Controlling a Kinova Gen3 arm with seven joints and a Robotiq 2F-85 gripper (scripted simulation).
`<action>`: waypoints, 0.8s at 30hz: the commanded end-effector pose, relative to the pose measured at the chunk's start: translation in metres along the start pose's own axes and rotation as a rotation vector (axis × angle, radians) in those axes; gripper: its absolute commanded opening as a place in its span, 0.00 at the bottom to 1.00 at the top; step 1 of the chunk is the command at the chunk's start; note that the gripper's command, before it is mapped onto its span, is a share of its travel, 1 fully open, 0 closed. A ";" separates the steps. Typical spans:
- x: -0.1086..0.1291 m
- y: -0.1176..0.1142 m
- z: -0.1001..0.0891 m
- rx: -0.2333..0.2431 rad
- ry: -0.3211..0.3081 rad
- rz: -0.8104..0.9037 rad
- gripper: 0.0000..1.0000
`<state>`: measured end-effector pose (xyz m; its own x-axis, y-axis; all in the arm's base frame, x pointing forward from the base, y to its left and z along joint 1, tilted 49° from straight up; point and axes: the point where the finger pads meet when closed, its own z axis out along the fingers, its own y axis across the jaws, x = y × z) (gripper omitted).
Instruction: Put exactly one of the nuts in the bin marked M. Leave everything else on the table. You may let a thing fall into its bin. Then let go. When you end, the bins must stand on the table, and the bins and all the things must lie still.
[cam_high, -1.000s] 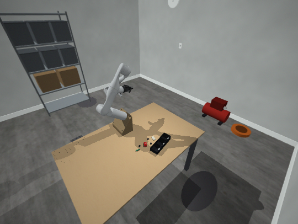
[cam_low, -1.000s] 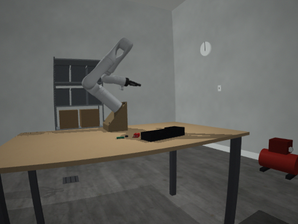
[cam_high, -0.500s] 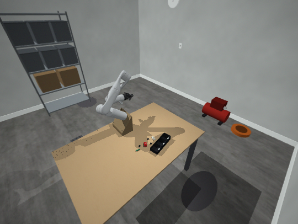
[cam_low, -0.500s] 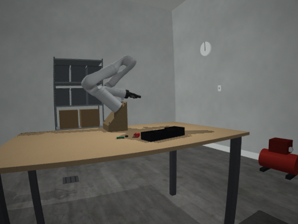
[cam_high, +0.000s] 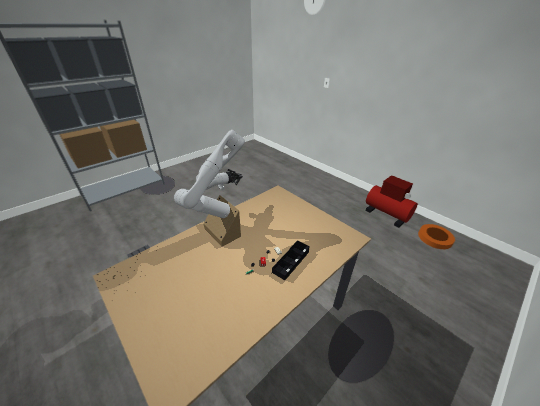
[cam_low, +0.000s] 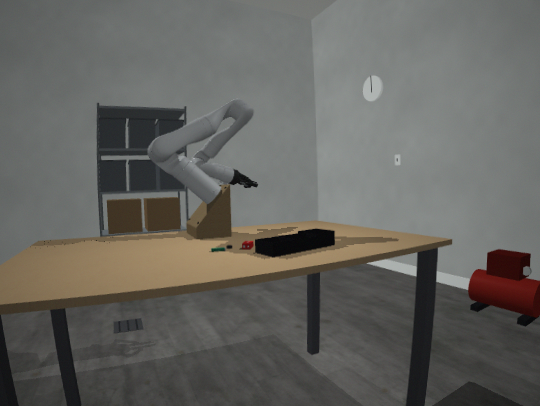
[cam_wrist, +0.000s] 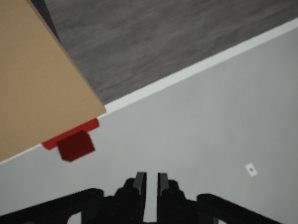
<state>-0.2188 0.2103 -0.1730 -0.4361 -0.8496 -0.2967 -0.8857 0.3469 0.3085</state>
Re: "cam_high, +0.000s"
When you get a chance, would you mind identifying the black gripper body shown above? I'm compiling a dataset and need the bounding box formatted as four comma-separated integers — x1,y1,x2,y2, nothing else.
225,172,236,184

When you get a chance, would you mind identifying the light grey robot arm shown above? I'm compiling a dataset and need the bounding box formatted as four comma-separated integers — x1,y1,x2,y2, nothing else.
174,130,245,218

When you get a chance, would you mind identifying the black rack of three bins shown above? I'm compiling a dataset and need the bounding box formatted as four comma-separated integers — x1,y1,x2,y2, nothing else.
272,241,310,280

